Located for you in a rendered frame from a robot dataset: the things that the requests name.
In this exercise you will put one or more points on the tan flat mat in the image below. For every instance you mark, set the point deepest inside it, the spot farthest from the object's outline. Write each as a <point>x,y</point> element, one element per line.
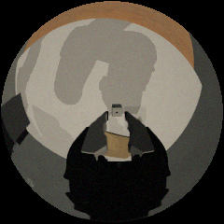
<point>117,146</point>

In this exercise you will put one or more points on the white die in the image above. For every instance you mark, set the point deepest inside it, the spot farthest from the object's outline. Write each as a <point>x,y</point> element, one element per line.
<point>116,110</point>

